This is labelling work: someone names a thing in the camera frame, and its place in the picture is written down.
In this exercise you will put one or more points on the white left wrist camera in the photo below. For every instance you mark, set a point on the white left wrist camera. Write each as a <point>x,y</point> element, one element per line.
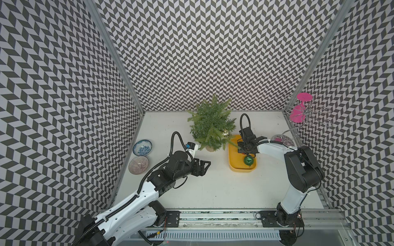
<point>192,148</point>

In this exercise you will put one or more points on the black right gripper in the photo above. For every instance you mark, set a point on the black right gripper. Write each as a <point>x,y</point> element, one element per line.
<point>240,148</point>

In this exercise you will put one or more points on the small green christmas tree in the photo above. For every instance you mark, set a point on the small green christmas tree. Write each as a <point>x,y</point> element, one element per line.
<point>209,120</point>

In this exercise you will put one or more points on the yellow plastic tray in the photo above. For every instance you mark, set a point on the yellow plastic tray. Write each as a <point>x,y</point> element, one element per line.
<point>236,159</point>

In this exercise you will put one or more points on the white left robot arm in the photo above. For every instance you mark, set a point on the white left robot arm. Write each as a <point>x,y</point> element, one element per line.
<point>142,209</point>

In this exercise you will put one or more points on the blue patterned bowl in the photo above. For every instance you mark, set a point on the blue patterned bowl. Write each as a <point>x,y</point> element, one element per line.
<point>142,147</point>

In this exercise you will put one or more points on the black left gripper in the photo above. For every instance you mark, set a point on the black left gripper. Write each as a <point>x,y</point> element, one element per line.
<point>201,171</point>

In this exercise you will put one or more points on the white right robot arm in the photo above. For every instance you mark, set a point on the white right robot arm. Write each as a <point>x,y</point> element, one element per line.
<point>303,171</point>

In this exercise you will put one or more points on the green glitter ball ornament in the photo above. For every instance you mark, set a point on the green glitter ball ornament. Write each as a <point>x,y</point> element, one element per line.
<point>248,160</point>

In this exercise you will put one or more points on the white slotted cable duct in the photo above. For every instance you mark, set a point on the white slotted cable duct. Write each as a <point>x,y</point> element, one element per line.
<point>215,235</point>

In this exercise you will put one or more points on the pink ribbed glass bowl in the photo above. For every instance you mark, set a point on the pink ribbed glass bowl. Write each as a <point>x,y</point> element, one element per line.
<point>138,165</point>

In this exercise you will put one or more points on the metal base rail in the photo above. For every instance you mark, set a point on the metal base rail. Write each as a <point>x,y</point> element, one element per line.
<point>254,219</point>

